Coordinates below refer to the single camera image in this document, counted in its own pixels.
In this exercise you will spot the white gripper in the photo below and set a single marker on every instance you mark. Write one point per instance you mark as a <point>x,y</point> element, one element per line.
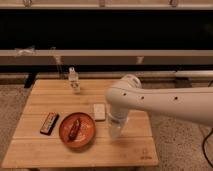
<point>117,122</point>

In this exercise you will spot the white ceramic cup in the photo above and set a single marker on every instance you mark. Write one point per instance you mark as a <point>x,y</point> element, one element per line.
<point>113,131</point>

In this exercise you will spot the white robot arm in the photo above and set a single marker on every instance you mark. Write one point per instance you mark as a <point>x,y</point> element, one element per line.
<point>190,104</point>

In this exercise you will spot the small white block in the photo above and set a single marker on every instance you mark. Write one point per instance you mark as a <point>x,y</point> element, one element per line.
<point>99,112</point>

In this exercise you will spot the brown food piece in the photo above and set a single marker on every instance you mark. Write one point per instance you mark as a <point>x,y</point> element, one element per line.
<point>74,130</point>

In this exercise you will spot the clear plastic bottle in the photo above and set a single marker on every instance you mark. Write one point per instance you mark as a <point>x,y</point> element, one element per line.
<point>74,80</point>

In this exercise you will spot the wooden table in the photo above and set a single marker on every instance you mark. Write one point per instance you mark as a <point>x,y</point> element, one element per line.
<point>30,149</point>

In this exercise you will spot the dark rectangular box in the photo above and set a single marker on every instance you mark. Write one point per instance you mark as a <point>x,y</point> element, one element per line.
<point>49,123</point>

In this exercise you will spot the grey metal rail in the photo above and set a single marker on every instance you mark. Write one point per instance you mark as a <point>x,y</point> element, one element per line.
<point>106,57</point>

